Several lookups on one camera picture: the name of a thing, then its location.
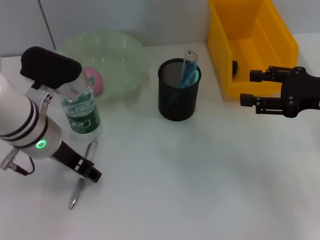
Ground clear green-label water bottle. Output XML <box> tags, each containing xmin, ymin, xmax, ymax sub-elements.
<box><xmin>60</xmin><ymin>84</ymin><xmax>103</xmax><ymax>141</ymax></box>

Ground black mesh pen holder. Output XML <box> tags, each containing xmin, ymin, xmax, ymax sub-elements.
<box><xmin>157</xmin><ymin>58</ymin><xmax>202</xmax><ymax>123</ymax></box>

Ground silver ballpoint pen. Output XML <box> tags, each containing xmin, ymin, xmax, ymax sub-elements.
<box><xmin>68</xmin><ymin>140</ymin><xmax>99</xmax><ymax>211</ymax></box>

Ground translucent green plastic bowl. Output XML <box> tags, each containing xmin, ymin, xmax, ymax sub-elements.
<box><xmin>56</xmin><ymin>29</ymin><xmax>151</xmax><ymax>102</ymax></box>

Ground yellow plastic storage bin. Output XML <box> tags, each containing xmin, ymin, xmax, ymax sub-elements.
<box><xmin>207</xmin><ymin>0</ymin><xmax>300</xmax><ymax>97</ymax></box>

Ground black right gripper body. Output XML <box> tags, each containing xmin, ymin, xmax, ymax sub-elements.
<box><xmin>280</xmin><ymin>66</ymin><xmax>320</xmax><ymax>119</ymax></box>

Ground blue plastic scissors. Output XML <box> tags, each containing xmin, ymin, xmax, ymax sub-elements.
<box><xmin>167</xmin><ymin>61</ymin><xmax>201</xmax><ymax>107</ymax></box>

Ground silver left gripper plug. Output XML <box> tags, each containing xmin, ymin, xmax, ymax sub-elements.
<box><xmin>0</xmin><ymin>154</ymin><xmax>17</xmax><ymax>171</ymax></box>

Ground pink toy peach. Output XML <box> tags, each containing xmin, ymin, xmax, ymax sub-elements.
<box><xmin>83</xmin><ymin>67</ymin><xmax>104</xmax><ymax>97</ymax></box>

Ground clear plastic ruler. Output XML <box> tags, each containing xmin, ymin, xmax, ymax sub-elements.
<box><xmin>181</xmin><ymin>48</ymin><xmax>200</xmax><ymax>88</ymax></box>

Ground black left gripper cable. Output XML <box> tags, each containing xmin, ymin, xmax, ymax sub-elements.
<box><xmin>11</xmin><ymin>157</ymin><xmax>35</xmax><ymax>176</ymax></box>

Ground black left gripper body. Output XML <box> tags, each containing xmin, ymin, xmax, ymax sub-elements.
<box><xmin>51</xmin><ymin>141</ymin><xmax>85</xmax><ymax>171</ymax></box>

